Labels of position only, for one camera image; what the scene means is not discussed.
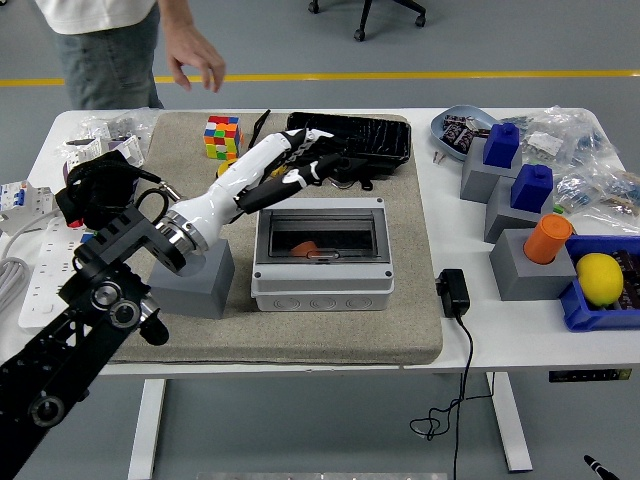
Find white breaker package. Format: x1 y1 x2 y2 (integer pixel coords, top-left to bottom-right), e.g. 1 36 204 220
62 137 104 174

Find grey block holder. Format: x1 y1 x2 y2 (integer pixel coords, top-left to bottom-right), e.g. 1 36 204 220
459 137 524 204
488 228 579 302
148 238 236 320
483 174 556 245

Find white coiled cable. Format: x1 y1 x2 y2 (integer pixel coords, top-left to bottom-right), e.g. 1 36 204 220
0 255 32 312

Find black table control panel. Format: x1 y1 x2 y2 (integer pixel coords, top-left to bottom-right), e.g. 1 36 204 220
548 368 626 384

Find white purple packaged box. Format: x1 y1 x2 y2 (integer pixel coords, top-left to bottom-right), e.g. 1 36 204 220
104 134 146 169

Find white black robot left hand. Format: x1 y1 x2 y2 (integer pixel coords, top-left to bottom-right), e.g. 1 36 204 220
172 127 346 251

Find white circuit breaker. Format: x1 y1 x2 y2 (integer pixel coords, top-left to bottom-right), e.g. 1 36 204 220
0 180 56 236

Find blue square block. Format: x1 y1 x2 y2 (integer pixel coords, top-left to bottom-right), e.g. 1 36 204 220
482 122 522 170
509 163 555 211

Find white table leg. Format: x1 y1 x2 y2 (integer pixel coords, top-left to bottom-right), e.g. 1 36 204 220
127 378 167 480
487 372 533 473

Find person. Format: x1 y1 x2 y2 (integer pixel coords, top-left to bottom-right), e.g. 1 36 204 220
33 0 227 111

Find yellow lemon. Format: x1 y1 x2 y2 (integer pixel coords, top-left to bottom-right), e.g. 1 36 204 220
575 252 625 307

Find black cloth glove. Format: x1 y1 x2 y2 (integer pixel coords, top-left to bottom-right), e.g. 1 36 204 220
54 149 136 229

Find blue plastic bin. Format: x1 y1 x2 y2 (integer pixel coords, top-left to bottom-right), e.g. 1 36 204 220
558 234 640 332

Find person's left hand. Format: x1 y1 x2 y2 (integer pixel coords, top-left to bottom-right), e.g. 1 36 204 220
164 28 227 95

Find blue-grey shallow bowl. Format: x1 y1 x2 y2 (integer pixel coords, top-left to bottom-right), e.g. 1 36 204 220
430 104 499 162

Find grey electrical box clear lid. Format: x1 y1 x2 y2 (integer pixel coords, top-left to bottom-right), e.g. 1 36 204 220
249 196 396 312

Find clear bag of parts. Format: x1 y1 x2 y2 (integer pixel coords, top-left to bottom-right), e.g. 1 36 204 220
499 104 624 169
552 167 640 219
64 107 160 146

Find large colourful puzzle cube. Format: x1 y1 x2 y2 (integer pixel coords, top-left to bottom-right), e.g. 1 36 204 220
203 115 243 160

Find black power adapter plug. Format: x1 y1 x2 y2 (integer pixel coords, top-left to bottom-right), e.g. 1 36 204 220
435 268 472 319

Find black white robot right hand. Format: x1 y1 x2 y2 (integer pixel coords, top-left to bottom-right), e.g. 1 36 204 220
583 453 624 480

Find black adapter cord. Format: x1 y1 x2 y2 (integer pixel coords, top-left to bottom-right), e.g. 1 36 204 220
409 314 496 480

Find black office chair base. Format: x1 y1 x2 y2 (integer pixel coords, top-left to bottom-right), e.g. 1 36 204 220
307 0 428 43

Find black strap with metal ring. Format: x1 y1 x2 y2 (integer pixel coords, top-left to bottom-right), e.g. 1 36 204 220
327 169 375 192

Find thin white cable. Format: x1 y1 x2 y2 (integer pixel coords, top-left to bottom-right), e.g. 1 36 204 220
0 208 64 251

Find grey-brown mat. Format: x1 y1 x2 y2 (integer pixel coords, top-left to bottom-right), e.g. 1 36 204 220
93 110 445 365

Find dark packets in bin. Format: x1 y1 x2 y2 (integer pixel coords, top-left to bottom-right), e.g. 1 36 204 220
612 249 640 311

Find white power strip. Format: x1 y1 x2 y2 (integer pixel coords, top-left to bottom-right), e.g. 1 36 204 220
18 218 90 330

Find black plastic tray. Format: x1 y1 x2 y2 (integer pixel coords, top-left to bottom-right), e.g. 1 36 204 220
285 111 414 176

